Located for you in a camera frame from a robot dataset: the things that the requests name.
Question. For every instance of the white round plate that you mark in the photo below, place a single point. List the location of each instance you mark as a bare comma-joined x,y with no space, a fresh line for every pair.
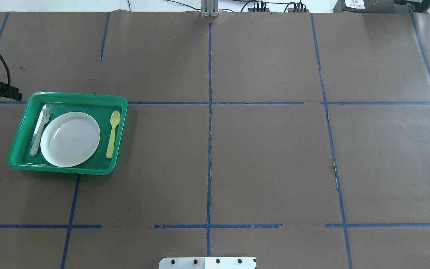
70,139

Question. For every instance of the black computer box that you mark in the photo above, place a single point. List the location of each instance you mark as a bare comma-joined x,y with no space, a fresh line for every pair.
370,6

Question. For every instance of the yellow plastic spoon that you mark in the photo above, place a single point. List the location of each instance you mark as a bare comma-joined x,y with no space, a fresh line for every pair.
115,120

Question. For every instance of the green plastic tray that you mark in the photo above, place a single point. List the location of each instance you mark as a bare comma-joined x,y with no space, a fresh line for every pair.
100,107

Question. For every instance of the brown paper table cover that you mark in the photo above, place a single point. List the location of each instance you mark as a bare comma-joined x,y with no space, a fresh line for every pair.
302,140

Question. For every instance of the clear plastic fork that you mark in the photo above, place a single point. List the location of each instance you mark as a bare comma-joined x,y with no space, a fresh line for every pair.
43,119

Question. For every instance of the aluminium frame post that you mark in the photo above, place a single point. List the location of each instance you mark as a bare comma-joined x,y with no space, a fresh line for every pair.
209,8

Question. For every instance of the white pedestal base plate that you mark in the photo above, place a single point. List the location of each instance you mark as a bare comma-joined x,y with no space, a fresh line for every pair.
236,262

